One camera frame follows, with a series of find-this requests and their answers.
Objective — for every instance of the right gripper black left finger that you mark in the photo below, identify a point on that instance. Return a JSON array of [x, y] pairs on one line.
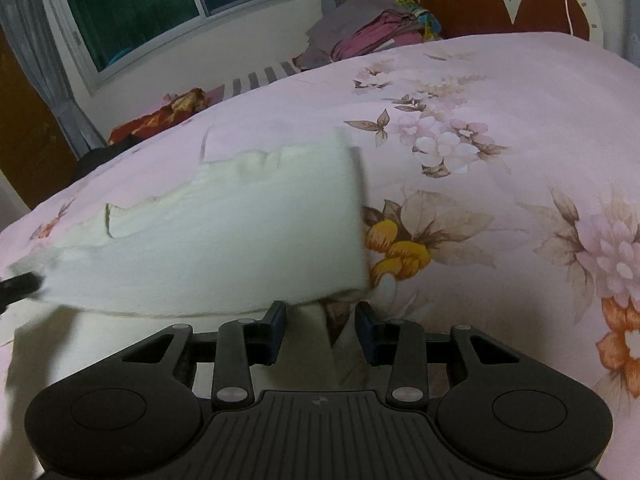
[[242, 344]]

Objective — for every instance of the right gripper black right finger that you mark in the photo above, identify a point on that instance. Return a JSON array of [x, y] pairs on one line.
[[399, 344]]

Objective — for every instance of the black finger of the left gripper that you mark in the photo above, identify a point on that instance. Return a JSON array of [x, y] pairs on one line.
[[18, 288]]

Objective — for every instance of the cream white small garment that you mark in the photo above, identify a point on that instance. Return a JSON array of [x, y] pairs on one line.
[[241, 234]]

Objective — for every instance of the pile of folded clothes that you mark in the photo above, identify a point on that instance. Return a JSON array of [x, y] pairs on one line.
[[360, 27]]

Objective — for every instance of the brown wooden door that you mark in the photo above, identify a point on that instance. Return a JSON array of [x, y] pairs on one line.
[[35, 157]]

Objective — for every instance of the black cloth item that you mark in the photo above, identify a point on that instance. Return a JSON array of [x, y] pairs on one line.
[[96, 158]]

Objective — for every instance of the pink floral bed sheet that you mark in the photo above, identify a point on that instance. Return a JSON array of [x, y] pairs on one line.
[[500, 191]]

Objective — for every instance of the red orange floral blanket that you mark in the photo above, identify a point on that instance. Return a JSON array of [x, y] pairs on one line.
[[174, 111]]

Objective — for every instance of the striped grey white pillow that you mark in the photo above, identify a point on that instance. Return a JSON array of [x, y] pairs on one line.
[[251, 81]]

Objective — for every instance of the grey curtain left side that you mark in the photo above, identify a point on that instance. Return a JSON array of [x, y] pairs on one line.
[[27, 29]]

